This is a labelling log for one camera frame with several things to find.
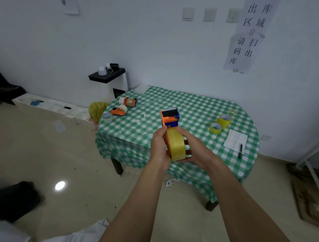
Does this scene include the person's right hand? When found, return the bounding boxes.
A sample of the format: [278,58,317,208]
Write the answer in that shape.
[176,126,220,171]

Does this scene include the person's left hand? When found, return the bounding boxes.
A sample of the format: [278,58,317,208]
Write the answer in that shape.
[149,125,172,171]

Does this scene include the short yellow tape roll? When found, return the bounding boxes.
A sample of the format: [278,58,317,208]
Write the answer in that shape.
[209,122,222,135]

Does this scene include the tall yellow tape roll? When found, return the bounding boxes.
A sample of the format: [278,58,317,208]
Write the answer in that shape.
[217,113,233,130]

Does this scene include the person's left forearm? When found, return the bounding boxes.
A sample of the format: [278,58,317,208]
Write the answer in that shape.
[99,159,172,242]

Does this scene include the person's right forearm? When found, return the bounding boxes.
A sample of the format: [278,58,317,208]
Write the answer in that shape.
[207,158,291,242]

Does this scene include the white paper sheet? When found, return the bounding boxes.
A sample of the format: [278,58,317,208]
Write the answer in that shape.
[223,129,249,153]

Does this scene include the dark table leg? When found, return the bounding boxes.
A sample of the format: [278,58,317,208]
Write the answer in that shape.
[111,157,124,176]
[205,199,219,212]

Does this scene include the green checkered tablecloth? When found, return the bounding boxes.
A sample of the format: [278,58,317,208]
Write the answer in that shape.
[95,85,260,203]

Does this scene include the white foam pad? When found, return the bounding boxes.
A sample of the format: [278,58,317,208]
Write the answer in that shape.
[134,83,151,95]

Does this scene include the yellow plastic bag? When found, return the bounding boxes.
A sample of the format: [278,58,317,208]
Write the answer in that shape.
[88,101,108,123]

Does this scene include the white cabinet with black top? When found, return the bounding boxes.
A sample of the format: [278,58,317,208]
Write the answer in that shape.
[88,67,129,104]

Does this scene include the row of white boxes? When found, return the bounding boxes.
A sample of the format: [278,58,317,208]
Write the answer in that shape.
[12,93,94,125]

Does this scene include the white cloth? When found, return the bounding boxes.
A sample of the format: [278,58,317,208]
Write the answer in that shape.
[41,218,110,242]

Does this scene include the white metal rack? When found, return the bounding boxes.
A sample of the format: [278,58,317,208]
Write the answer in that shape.
[295,143,319,190]

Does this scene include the black chair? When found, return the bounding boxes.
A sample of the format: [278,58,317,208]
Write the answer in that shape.
[0,72,27,105]

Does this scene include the white board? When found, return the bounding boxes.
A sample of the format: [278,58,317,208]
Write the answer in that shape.
[0,220,32,242]

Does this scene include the white wall switch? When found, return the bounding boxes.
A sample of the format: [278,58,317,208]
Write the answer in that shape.
[226,7,243,24]
[182,8,195,22]
[203,8,218,23]

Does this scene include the white printed wall paper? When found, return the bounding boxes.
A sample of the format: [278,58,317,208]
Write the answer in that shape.
[61,0,80,15]

